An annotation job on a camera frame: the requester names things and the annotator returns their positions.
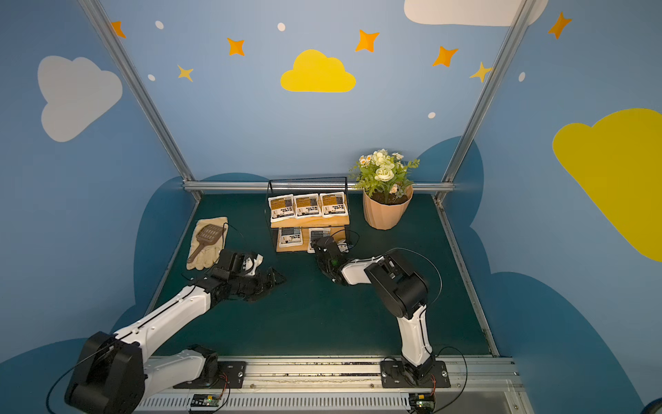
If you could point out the right controller board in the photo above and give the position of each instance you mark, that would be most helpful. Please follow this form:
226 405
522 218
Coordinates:
422 403

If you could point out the controller board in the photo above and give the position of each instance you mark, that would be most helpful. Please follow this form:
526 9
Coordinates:
207 402
422 403

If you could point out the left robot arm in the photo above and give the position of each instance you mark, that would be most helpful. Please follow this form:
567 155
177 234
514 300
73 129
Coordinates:
115 372

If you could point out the yellow coffee bag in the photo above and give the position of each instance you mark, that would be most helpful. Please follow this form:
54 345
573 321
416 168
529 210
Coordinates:
334 204
307 205
281 208

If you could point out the brown slotted scoop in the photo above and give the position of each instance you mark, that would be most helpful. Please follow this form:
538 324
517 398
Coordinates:
209 235

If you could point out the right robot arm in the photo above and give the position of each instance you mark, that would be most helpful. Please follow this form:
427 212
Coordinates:
402 290

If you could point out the wooden two-tier shelf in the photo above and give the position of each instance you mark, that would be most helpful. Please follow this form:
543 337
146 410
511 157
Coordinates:
339 225

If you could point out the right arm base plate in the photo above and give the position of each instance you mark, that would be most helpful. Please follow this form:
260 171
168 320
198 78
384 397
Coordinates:
397 374

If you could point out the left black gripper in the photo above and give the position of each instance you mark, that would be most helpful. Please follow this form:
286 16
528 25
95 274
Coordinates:
258 285

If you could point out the grey coffee bag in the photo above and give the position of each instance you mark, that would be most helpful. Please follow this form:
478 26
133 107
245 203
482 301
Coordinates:
290 237
314 235

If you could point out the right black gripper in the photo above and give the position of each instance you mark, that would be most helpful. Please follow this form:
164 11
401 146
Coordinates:
325 254

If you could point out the left controller board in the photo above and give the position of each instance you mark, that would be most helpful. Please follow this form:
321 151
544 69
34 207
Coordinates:
207 402

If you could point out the potted white flower plant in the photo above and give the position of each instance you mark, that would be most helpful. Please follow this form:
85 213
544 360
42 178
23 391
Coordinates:
384 179

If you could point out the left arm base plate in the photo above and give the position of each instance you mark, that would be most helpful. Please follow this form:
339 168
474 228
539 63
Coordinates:
228 374

